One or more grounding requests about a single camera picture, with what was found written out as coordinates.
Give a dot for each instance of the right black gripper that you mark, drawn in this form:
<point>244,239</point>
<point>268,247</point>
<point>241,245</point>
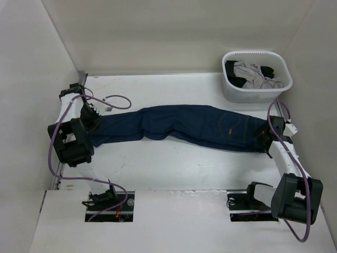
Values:
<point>259,138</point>

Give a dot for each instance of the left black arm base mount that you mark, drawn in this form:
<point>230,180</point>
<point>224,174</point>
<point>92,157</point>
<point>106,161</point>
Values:
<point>110,206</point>

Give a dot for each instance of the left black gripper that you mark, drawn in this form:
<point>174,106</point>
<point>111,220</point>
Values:
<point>97,116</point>

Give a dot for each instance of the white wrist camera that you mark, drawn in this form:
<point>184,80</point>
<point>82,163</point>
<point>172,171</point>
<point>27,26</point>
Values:
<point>290,130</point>
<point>100,108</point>

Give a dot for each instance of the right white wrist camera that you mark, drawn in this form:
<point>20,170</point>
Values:
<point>290,130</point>

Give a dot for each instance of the grey garment in basket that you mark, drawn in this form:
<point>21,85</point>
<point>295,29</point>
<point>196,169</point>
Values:
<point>252,75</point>

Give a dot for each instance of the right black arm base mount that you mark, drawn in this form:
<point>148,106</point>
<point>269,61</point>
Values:
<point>252,204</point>

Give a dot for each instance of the black garment in basket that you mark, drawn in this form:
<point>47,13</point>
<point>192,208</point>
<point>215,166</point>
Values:
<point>234,73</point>

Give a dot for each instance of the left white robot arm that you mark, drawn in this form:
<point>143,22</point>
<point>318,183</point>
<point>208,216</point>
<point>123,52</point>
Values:
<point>72,144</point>

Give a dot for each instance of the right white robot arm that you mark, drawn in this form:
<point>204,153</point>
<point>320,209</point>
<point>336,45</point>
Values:
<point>297,196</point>

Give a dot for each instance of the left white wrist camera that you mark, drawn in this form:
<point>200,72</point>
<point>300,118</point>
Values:
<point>100,108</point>

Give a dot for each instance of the dark blue denim trousers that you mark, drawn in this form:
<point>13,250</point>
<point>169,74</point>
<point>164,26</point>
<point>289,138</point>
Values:
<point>202,125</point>

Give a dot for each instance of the white plastic laundry basket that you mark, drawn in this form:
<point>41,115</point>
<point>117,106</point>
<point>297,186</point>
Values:
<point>254,76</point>

